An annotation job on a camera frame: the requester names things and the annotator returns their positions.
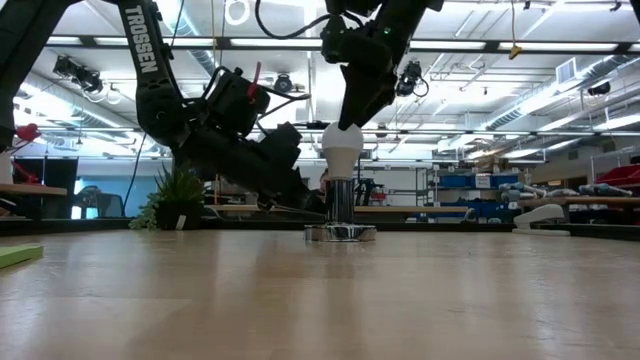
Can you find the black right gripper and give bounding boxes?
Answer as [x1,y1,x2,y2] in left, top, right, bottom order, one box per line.
[337,8,432,131]

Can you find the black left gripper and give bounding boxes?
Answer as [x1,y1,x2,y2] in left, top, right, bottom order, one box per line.
[172,121,330,219]

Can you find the chrome lamp socket base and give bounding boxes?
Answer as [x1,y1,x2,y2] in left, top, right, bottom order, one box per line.
[303,178,378,244]

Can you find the white lightbulb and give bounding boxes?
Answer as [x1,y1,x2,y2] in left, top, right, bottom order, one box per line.
[321,121,365,181]

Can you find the green potted plant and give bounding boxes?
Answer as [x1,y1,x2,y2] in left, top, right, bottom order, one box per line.
[128,162,207,232]

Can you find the yellow hanging connector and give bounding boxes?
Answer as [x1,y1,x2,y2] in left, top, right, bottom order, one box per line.
[508,0,524,61]

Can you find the long blue storage bin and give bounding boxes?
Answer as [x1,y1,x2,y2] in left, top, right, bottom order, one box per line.
[439,200,514,220]

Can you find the grey wrapped bundle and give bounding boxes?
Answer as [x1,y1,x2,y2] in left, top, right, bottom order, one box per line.
[499,182,547,200]
[578,183,634,198]

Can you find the dark office chair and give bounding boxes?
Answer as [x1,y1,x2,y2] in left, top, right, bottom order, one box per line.
[72,185,125,220]

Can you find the white ceiling vent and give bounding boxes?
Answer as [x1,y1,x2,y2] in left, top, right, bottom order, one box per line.
[555,57,577,85]

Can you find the wooden workbench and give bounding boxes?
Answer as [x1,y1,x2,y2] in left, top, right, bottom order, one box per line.
[517,196,640,224]
[0,183,69,221]

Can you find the red storage bin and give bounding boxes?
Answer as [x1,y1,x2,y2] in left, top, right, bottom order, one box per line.
[594,164,640,187]

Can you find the green sticky note pad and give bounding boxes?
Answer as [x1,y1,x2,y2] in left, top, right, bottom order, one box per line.
[0,243,44,271]

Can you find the black ceiling camera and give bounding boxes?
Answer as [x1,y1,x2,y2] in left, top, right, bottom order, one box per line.
[52,54,104,95]
[397,59,430,99]

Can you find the black background rig frame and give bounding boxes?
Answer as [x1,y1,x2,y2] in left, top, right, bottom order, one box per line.
[294,121,362,206]

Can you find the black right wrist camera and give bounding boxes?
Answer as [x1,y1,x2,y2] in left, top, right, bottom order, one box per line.
[319,14,354,65]

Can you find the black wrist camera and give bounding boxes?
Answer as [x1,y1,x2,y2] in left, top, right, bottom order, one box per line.
[207,67,271,139]
[319,14,354,65]

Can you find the black left wrist camera cable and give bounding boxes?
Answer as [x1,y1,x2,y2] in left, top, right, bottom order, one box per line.
[202,64,312,121]

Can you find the black round dome camera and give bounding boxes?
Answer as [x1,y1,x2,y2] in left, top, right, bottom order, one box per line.
[273,73,295,95]

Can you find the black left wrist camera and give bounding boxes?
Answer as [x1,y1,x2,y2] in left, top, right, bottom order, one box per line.
[207,67,271,139]

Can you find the white hanging ring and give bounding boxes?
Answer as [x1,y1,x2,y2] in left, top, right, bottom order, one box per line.
[224,0,251,27]

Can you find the black hanging cable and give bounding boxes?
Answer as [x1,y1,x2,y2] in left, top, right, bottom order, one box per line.
[122,130,149,217]

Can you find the light metal mounting bracket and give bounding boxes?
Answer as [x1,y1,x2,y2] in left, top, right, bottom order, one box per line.
[512,203,571,237]

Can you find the black aluminium table frame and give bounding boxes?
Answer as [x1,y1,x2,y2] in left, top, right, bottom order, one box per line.
[0,215,640,242]

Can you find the white post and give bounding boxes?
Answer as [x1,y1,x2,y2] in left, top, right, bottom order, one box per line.
[0,149,14,185]

